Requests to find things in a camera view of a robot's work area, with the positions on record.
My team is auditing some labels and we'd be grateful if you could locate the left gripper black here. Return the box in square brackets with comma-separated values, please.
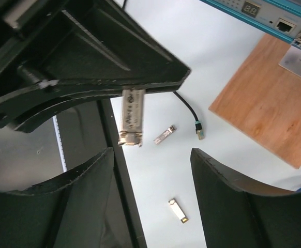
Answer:
[0, 1, 63, 103]

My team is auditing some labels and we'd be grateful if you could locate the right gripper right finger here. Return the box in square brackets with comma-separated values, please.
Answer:
[190, 148, 301, 247]

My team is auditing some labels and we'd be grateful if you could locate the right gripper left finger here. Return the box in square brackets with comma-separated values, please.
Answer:
[0, 148, 114, 247]

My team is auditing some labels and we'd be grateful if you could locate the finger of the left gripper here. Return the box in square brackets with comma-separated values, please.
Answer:
[18, 1, 190, 103]

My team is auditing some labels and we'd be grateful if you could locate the silver sfp module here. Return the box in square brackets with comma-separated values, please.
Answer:
[168, 198, 189, 224]
[118, 89, 145, 147]
[154, 125, 176, 145]

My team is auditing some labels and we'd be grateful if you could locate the wooden board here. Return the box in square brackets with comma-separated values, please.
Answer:
[209, 35, 301, 169]

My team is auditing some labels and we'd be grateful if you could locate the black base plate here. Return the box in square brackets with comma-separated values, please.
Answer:
[97, 99, 147, 247]

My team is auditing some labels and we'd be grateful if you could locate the black ethernet cable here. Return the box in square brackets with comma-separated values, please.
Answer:
[121, 0, 207, 142]

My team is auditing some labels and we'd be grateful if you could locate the black network switch blue front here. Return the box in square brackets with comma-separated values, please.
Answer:
[202, 0, 301, 50]

